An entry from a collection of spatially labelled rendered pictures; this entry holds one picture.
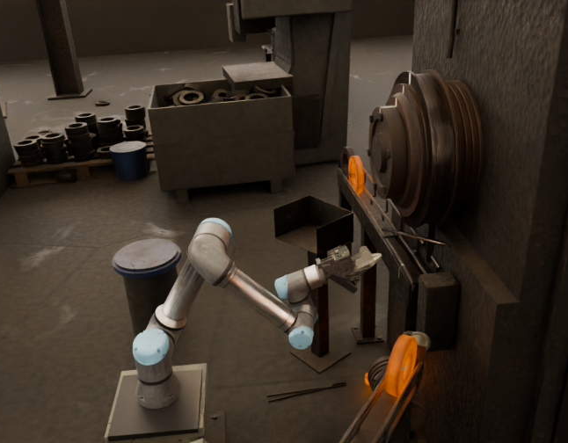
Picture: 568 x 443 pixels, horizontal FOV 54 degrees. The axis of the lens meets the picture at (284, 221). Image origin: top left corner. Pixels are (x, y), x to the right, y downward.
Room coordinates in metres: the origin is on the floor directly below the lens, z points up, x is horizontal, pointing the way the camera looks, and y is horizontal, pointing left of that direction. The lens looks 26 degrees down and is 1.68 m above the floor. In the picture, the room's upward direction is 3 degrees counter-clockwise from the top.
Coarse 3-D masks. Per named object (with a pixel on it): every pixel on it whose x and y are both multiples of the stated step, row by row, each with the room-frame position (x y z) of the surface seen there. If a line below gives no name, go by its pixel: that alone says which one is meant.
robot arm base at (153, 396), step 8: (168, 376) 1.46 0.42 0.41; (144, 384) 1.44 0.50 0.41; (152, 384) 1.43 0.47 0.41; (160, 384) 1.44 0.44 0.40; (168, 384) 1.45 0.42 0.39; (176, 384) 1.48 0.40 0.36; (136, 392) 1.46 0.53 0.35; (144, 392) 1.43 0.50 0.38; (152, 392) 1.43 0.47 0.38; (160, 392) 1.43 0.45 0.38; (168, 392) 1.45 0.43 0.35; (176, 392) 1.46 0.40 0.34; (144, 400) 1.42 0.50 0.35; (152, 400) 1.42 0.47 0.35; (160, 400) 1.42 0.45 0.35; (168, 400) 1.43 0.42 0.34; (152, 408) 1.41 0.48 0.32
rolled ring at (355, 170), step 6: (354, 156) 2.50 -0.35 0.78; (354, 162) 2.46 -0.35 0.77; (360, 162) 2.45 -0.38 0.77; (348, 168) 2.58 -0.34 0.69; (354, 168) 2.46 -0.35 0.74; (360, 168) 2.43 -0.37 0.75; (354, 174) 2.56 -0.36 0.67; (360, 174) 2.41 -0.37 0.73; (354, 180) 2.54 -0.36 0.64; (360, 180) 2.41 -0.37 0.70; (354, 186) 2.50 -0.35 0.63; (360, 186) 2.41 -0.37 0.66; (360, 192) 2.44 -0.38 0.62
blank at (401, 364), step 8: (400, 336) 1.14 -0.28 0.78; (408, 336) 1.14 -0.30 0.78; (400, 344) 1.10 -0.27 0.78; (408, 344) 1.10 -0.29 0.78; (416, 344) 1.16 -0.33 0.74; (392, 352) 1.09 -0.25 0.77; (400, 352) 1.08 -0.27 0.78; (408, 352) 1.10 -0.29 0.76; (416, 352) 1.17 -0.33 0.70; (392, 360) 1.07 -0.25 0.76; (400, 360) 1.06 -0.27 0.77; (408, 360) 1.14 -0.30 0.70; (392, 368) 1.06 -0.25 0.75; (400, 368) 1.05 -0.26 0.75; (408, 368) 1.13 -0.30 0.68; (392, 376) 1.05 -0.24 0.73; (400, 376) 1.06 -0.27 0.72; (408, 376) 1.11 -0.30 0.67; (392, 384) 1.05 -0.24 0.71; (400, 384) 1.06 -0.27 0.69; (392, 392) 1.05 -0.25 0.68; (400, 392) 1.06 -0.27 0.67
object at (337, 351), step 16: (288, 208) 2.14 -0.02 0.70; (304, 208) 2.20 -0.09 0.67; (320, 208) 2.16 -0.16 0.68; (336, 208) 2.09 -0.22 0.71; (288, 224) 2.14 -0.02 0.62; (304, 224) 2.20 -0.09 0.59; (320, 224) 2.16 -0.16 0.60; (336, 224) 1.96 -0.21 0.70; (352, 224) 2.01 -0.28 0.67; (288, 240) 2.05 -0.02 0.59; (304, 240) 2.03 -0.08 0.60; (320, 240) 1.90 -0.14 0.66; (336, 240) 1.95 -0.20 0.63; (352, 240) 2.02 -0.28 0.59; (320, 256) 2.01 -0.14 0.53; (320, 288) 2.00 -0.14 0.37; (320, 304) 2.00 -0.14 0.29; (320, 320) 2.00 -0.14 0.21; (320, 336) 2.00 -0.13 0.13; (304, 352) 2.04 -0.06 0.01; (320, 352) 2.00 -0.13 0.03; (336, 352) 2.02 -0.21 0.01; (320, 368) 1.92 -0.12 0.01
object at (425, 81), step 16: (400, 80) 1.69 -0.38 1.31; (416, 80) 1.54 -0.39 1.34; (432, 80) 1.56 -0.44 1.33; (432, 96) 1.49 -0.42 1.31; (432, 112) 1.45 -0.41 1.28; (448, 112) 1.45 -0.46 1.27; (432, 128) 1.40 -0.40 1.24; (448, 128) 1.42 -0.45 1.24; (432, 144) 1.39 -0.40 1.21; (448, 144) 1.40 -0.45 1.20; (432, 160) 1.38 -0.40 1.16; (448, 160) 1.38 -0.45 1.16; (432, 176) 1.37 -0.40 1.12; (448, 176) 1.38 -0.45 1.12; (432, 192) 1.37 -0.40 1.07; (448, 192) 1.39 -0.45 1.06; (432, 208) 1.40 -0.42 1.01; (416, 224) 1.47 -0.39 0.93
